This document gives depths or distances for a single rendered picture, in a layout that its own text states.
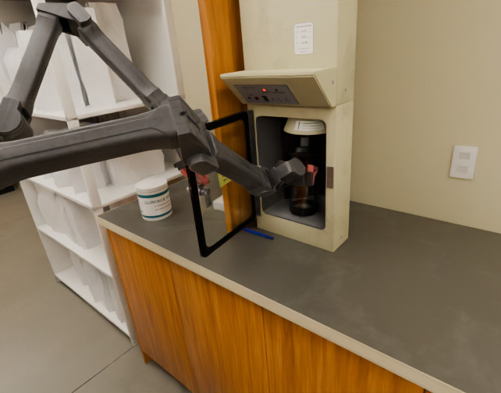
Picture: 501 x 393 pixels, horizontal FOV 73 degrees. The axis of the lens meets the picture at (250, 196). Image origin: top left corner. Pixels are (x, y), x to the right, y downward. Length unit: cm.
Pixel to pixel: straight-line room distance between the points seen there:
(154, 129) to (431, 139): 103
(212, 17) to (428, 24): 69
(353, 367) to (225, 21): 104
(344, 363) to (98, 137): 79
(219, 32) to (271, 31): 17
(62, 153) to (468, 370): 86
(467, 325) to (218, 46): 101
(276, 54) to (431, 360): 86
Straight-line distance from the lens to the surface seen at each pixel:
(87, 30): 122
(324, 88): 92
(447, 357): 90
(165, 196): 147
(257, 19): 111
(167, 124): 58
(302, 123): 108
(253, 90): 104
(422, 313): 99
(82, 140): 59
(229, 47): 118
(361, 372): 99
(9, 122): 108
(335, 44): 98
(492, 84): 132
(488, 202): 142
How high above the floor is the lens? 157
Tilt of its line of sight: 23 degrees down
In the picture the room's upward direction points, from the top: 5 degrees counter-clockwise
